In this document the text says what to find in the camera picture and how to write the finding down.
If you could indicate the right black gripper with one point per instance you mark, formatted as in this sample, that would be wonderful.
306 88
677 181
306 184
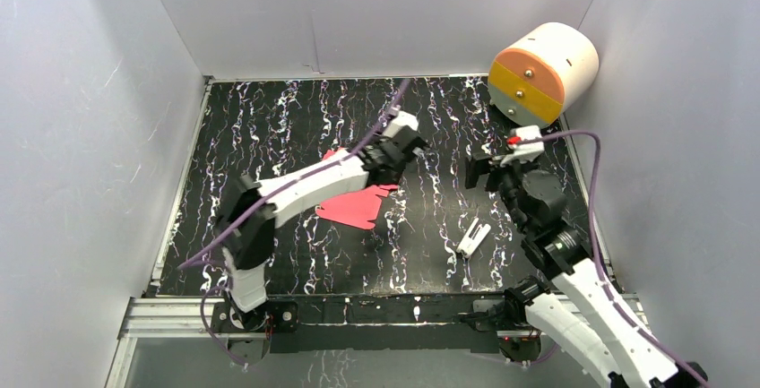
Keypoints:
477 164

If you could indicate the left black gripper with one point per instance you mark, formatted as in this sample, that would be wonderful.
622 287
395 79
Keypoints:
401 151

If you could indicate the pink paper box sheet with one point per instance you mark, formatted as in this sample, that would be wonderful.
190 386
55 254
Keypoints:
357 209

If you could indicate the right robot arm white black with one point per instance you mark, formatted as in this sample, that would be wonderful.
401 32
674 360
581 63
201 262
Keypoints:
574 305

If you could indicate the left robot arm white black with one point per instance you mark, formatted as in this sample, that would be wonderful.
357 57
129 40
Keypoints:
251 216

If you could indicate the small white plastic clip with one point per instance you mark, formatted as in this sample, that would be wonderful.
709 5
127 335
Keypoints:
473 238

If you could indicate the round drawer cabinet toy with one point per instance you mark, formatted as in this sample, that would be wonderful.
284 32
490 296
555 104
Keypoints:
537 78

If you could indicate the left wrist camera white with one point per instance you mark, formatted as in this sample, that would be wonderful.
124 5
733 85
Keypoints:
399 121

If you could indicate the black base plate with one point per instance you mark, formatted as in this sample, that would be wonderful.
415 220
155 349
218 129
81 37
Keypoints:
507 335

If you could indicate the aluminium front rail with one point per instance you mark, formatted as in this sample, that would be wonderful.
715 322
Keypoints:
179 316

